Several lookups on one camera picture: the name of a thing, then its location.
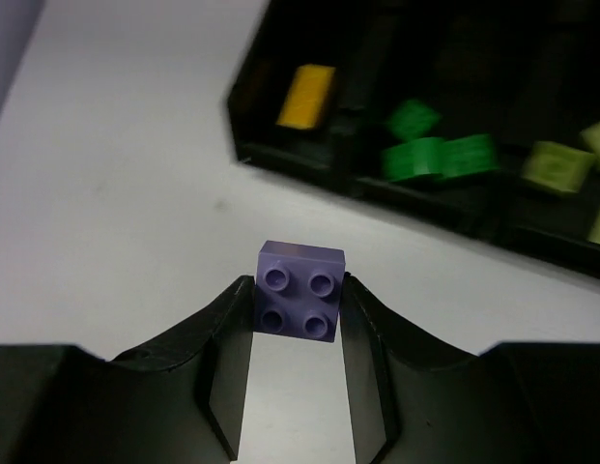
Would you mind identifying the yellow curved lego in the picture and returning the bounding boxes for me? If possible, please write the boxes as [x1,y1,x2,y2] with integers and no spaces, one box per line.
[276,64,335,131]

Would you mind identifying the purple lego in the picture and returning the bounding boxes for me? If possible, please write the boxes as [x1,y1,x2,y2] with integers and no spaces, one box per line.
[254,241,346,342]

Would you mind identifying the green curved lego top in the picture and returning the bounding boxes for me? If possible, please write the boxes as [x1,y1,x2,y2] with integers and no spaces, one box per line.
[386,99,442,141]

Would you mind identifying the dark green lego brick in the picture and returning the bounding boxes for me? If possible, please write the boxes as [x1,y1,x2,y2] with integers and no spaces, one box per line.
[440,133,498,180]

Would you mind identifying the black compartment tray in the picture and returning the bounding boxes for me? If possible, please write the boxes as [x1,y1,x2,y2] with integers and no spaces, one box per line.
[226,1,600,278]

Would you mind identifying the green lego in tray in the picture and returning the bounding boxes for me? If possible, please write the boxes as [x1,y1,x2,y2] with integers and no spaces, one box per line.
[381,137,444,182]

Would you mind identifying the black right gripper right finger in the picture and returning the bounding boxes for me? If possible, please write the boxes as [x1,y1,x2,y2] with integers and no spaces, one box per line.
[341,276,600,463]

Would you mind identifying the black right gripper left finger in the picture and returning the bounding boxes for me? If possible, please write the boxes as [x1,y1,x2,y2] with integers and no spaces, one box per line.
[0,275,254,463]

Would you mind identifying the lime green lego brick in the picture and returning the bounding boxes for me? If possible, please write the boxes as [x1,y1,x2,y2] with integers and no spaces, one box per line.
[521,141,596,195]

